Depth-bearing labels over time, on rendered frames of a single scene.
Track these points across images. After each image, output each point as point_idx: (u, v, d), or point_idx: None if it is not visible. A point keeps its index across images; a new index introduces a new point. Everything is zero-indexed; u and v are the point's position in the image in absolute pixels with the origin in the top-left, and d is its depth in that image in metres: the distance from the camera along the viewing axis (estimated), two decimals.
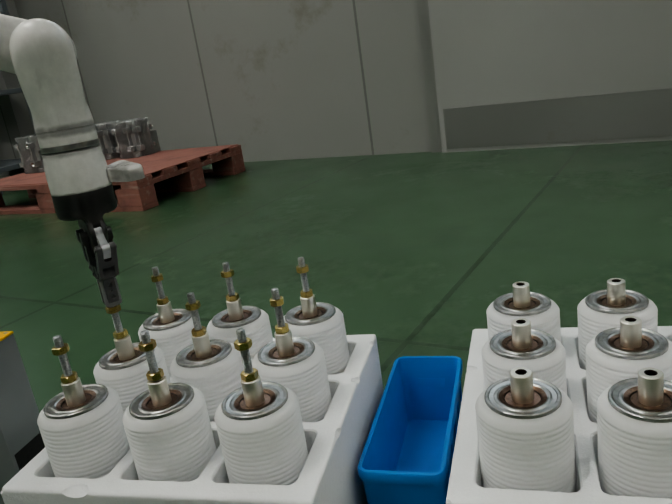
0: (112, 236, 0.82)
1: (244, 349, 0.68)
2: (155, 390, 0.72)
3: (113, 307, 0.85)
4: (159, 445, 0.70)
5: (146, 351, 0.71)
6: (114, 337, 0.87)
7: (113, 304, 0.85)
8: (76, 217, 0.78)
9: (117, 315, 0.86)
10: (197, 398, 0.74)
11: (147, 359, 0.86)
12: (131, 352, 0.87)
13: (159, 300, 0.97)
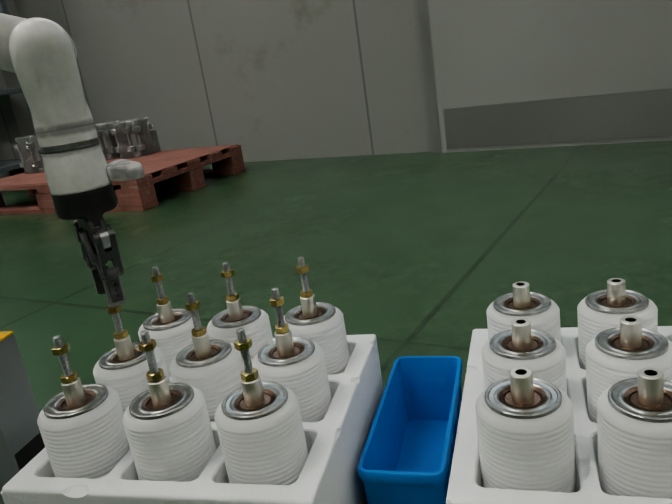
0: None
1: (244, 349, 0.68)
2: (155, 390, 0.72)
3: None
4: (159, 445, 0.70)
5: (146, 351, 0.71)
6: (122, 338, 0.86)
7: (117, 304, 0.82)
8: (76, 216, 0.78)
9: (117, 314, 0.87)
10: (197, 398, 0.74)
11: (105, 370, 0.85)
12: (119, 355, 0.87)
13: (159, 300, 0.97)
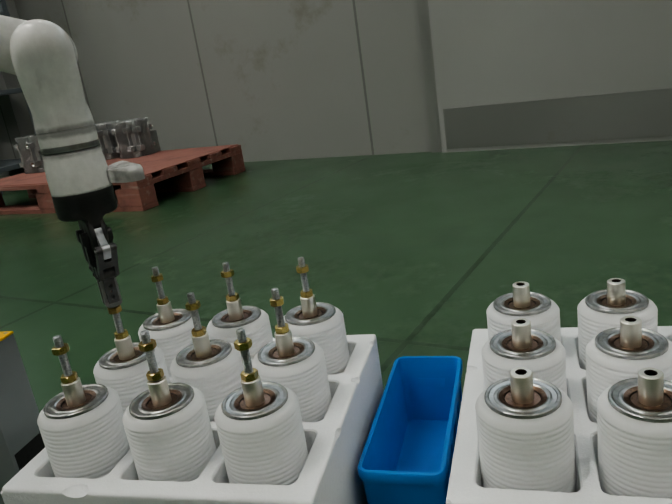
0: (112, 237, 0.82)
1: (244, 349, 0.68)
2: (155, 390, 0.72)
3: (113, 308, 0.85)
4: (159, 445, 0.70)
5: (146, 351, 0.71)
6: (116, 336, 0.87)
7: (113, 305, 0.85)
8: (76, 218, 0.78)
9: (117, 316, 0.86)
10: (197, 398, 0.74)
11: (113, 370, 0.84)
12: (122, 355, 0.87)
13: (159, 300, 0.97)
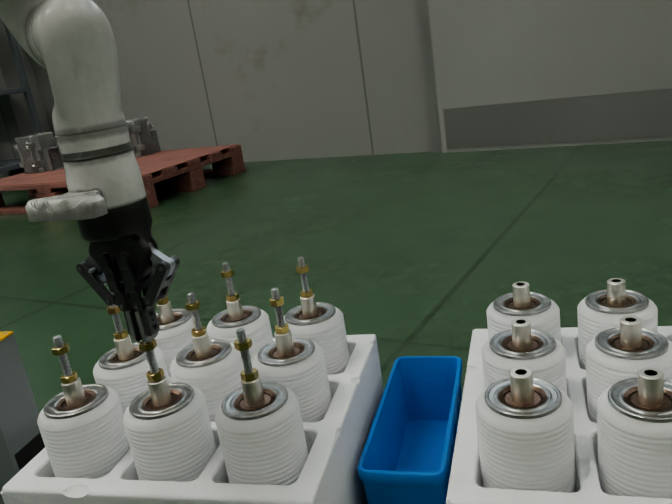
0: (101, 266, 0.68)
1: (244, 349, 0.68)
2: (155, 390, 0.72)
3: (112, 308, 0.85)
4: (159, 445, 0.70)
5: (146, 351, 0.71)
6: (115, 337, 0.87)
7: (139, 335, 0.72)
8: None
9: (116, 316, 0.86)
10: (198, 398, 0.74)
11: (113, 370, 0.84)
12: (121, 355, 0.87)
13: (159, 300, 0.97)
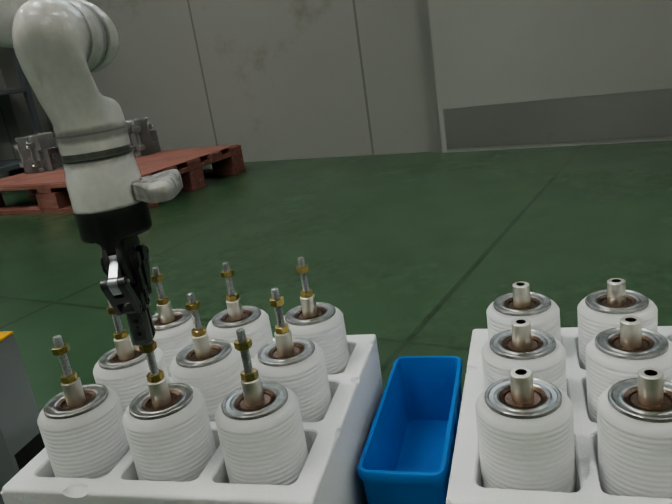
0: (138, 265, 0.67)
1: (244, 349, 0.68)
2: (148, 388, 0.73)
3: (112, 308, 0.85)
4: (127, 437, 0.73)
5: (143, 348, 0.73)
6: (115, 337, 0.87)
7: (142, 342, 0.71)
8: (90, 241, 0.65)
9: (116, 316, 0.86)
10: (168, 419, 0.70)
11: (113, 370, 0.84)
12: (121, 355, 0.87)
13: (159, 300, 0.97)
